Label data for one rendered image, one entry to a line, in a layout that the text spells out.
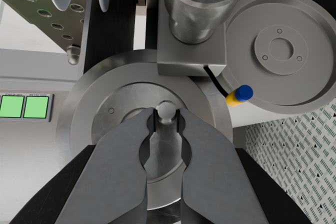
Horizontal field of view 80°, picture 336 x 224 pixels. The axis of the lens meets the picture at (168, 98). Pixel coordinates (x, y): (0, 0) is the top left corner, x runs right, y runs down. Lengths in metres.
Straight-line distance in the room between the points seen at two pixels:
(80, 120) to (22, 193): 0.44
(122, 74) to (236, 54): 0.10
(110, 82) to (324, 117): 0.21
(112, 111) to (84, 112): 0.03
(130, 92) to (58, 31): 0.38
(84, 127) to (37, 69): 3.38
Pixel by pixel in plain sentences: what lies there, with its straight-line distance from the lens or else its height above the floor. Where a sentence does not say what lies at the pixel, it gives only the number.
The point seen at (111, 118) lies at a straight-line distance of 0.16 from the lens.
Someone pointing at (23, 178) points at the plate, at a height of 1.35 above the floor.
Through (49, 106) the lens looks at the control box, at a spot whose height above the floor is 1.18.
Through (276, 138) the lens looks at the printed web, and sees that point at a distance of 0.34.
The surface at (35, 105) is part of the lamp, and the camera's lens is 0.59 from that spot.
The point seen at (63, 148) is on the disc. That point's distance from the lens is 0.19.
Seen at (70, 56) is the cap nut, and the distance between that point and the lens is 0.57.
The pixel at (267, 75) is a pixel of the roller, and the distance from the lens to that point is 0.20.
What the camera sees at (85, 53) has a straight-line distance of 0.21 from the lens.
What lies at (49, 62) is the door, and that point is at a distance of 3.52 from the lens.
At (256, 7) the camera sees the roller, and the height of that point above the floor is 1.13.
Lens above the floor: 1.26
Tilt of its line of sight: 12 degrees down
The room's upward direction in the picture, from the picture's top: 179 degrees counter-clockwise
